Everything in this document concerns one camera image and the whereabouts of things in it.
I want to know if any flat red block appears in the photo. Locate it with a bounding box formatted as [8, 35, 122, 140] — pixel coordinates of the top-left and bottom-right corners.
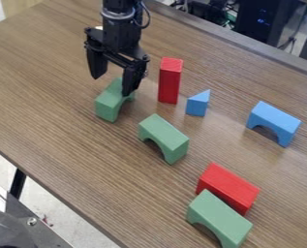
[196, 162, 262, 217]

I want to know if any green arch block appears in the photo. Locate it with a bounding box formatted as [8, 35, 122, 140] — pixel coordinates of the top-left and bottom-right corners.
[185, 189, 255, 248]
[93, 77, 137, 124]
[137, 112, 191, 166]

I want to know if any blue arch block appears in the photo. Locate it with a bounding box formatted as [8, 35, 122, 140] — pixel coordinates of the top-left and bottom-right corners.
[244, 100, 303, 148]

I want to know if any blue triangle block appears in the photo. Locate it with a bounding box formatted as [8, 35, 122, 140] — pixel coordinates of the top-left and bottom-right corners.
[184, 88, 213, 118]

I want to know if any tall red block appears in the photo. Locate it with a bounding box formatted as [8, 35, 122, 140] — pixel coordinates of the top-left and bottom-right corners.
[157, 56, 185, 105]

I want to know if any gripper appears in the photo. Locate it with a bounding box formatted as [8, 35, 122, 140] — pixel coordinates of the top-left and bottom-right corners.
[82, 11, 152, 98]

